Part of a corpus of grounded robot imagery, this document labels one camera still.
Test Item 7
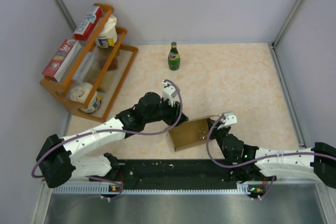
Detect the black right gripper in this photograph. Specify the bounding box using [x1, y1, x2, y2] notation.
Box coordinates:
[207, 119, 230, 150]

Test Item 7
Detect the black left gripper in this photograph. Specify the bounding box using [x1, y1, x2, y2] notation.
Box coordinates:
[144, 96, 188, 127]

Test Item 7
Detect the clear plastic wrapper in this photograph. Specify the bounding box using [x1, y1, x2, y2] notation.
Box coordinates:
[198, 129, 208, 141]

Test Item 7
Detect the brown cardboard box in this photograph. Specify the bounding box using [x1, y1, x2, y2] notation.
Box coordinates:
[169, 115, 218, 152]

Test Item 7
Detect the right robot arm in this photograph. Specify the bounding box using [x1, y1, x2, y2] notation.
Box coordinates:
[206, 118, 335, 189]

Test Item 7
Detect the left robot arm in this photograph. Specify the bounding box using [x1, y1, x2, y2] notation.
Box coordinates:
[36, 92, 188, 188]

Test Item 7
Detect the red white box upper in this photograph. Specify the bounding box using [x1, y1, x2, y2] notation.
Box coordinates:
[73, 5, 103, 40]

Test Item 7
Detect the red white box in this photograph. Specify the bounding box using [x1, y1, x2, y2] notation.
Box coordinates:
[73, 5, 103, 40]
[42, 38, 81, 82]

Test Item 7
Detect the red white box lower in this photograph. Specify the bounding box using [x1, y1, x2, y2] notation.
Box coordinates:
[42, 38, 81, 82]

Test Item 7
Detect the green glass bottle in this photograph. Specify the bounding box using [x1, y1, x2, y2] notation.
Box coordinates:
[167, 42, 181, 71]

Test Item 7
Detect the orange wooden rack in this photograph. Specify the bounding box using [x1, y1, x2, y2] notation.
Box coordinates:
[40, 3, 138, 122]

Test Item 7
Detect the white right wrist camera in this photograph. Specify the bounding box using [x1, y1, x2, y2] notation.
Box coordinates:
[217, 112, 237, 130]

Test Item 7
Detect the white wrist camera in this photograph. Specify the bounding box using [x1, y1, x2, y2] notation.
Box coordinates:
[217, 112, 237, 130]
[162, 80, 177, 107]

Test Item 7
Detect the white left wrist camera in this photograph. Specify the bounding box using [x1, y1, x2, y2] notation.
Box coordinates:
[162, 80, 177, 107]

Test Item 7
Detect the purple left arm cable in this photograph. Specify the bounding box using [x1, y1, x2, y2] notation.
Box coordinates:
[31, 79, 184, 201]

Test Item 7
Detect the grey cable duct rail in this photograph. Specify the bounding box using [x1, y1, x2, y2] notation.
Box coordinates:
[41, 163, 329, 195]

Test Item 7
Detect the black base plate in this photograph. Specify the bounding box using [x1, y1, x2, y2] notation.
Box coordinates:
[102, 159, 264, 190]

